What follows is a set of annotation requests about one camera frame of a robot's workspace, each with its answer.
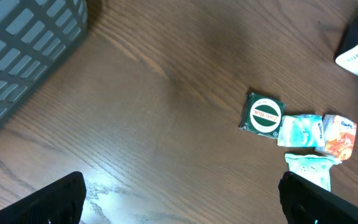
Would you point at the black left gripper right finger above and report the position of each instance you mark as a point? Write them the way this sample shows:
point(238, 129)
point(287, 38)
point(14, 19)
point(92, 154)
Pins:
point(304, 202)

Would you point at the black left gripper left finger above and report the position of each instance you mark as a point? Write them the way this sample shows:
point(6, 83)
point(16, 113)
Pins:
point(60, 202)

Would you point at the teal long snack packet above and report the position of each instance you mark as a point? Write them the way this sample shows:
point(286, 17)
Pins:
point(312, 168)

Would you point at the teal small tissue pack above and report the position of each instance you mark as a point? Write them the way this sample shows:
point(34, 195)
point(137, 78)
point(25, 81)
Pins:
point(305, 130)

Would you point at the orange small tissue pack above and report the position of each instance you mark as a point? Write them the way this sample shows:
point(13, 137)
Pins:
point(339, 137)

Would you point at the green round-logo box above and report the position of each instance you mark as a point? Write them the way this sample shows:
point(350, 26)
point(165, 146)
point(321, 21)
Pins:
point(261, 115)

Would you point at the grey plastic mesh basket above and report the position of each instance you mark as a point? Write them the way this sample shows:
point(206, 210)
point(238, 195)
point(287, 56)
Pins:
point(36, 37)

